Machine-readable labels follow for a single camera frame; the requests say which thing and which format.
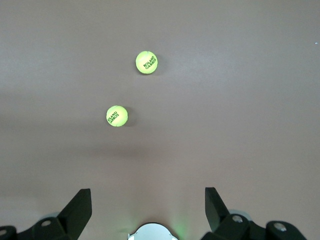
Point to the yellow Roland Garros tennis ball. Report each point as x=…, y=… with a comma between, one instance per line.
x=146, y=62
x=117, y=116

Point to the brown table cover sheet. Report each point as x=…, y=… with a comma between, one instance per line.
x=225, y=100

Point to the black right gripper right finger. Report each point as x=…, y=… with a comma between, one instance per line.
x=217, y=217

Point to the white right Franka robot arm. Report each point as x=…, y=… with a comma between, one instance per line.
x=152, y=232

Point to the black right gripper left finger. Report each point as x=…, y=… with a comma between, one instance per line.
x=72, y=217

